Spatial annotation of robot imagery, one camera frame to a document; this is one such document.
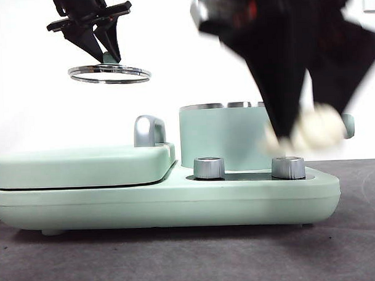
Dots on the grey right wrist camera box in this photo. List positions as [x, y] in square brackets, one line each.
[198, 10]

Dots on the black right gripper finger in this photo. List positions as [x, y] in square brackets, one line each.
[278, 82]
[342, 64]

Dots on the silver control knob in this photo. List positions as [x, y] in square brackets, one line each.
[208, 169]
[288, 169]

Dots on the glass pot lid green knob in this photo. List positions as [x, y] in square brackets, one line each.
[108, 58]

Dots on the black control panel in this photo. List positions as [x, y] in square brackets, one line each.
[247, 176]

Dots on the white ridged bun green dots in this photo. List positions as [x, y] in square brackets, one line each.
[319, 132]

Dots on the green breakfast machine base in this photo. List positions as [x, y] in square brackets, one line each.
[177, 205]

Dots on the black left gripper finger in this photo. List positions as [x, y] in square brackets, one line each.
[85, 40]
[110, 35]

